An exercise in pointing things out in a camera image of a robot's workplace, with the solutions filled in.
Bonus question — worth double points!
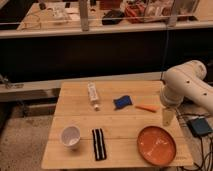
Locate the red object on shelf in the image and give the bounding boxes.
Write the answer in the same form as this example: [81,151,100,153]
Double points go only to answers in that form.
[125,4,145,23]

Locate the black bag on shelf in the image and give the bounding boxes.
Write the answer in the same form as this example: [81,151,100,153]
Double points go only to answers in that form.
[102,10,124,25]

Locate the metal post right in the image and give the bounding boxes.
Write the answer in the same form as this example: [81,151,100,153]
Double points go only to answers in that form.
[167,0,181,27]

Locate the black floor cable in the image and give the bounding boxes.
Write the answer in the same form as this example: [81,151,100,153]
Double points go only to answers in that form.
[176,109,213,171]

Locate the orange round plate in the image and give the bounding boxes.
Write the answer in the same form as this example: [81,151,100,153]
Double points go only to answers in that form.
[137,126,176,166]

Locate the dark power box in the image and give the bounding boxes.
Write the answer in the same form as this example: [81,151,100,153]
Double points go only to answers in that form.
[187,118,213,137]

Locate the white paper cup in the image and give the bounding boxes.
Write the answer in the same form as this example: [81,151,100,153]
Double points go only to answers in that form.
[60,125,81,150]

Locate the white tube with cap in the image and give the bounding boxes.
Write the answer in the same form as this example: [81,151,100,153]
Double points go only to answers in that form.
[87,82,100,111]

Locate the orange carrot toy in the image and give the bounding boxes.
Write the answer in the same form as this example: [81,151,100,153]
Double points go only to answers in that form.
[135,105,159,113]

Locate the metal post left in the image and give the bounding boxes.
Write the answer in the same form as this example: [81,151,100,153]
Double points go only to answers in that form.
[79,0,89,31]

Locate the black white striped cloth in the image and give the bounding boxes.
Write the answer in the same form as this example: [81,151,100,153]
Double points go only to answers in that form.
[92,128,107,161]

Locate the metal post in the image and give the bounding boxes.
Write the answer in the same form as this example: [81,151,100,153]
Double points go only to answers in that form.
[79,0,89,31]
[167,0,181,27]

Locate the blue cloth piece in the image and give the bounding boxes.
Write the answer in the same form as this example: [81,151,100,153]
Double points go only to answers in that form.
[113,95,132,110]

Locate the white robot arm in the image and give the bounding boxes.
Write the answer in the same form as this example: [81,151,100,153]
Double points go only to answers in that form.
[160,60,213,114]

